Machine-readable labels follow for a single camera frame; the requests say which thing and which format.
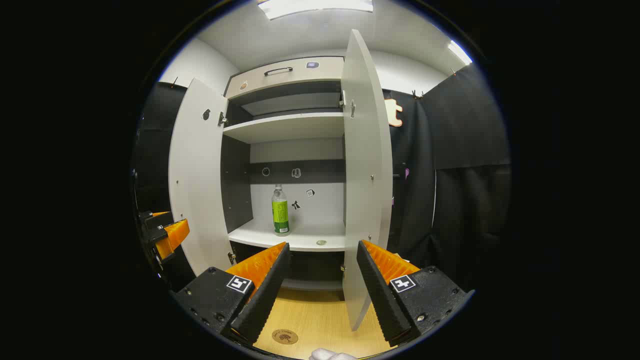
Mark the ceiling light panel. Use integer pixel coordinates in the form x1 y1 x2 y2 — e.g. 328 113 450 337
257 0 375 21
447 40 473 66

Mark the grey cabinet door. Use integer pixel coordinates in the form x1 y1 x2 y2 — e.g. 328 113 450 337
341 29 394 332
168 77 236 277

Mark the black backdrop cloth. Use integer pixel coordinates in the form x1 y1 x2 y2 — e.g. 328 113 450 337
131 62 512 293

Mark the green label plastic bottle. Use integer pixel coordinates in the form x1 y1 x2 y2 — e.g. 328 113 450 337
271 184 291 237

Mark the grey cabinet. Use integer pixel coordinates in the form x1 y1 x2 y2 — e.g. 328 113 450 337
220 56 347 301

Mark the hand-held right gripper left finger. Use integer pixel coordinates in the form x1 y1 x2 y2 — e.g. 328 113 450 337
172 242 292 346

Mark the grey cabinet drawer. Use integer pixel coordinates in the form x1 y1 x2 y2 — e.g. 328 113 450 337
225 56 346 99

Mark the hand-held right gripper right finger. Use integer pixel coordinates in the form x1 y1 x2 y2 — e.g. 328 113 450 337
356 240 475 347

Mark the round cork coaster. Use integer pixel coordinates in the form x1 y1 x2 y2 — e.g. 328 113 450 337
271 328 299 345

